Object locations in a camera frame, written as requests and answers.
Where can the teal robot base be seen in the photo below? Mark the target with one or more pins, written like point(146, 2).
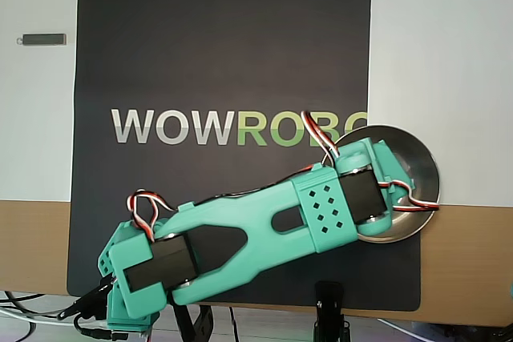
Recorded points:
point(120, 314)

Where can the teal gripper black servo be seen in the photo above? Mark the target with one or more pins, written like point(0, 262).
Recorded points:
point(401, 191)

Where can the black clamp right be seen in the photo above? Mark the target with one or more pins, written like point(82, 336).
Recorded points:
point(328, 302)

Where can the metal bowl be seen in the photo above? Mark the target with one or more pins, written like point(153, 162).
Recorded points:
point(425, 166)

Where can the black table clamp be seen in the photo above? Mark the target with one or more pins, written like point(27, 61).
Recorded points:
point(88, 300)
point(184, 322)

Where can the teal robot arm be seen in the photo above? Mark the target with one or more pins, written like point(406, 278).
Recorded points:
point(256, 218)

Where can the white paper sheet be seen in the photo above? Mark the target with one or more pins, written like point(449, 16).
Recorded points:
point(36, 117)
point(441, 37)

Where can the black mat with WOWROBO print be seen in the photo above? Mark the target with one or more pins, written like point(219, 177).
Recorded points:
point(240, 17)

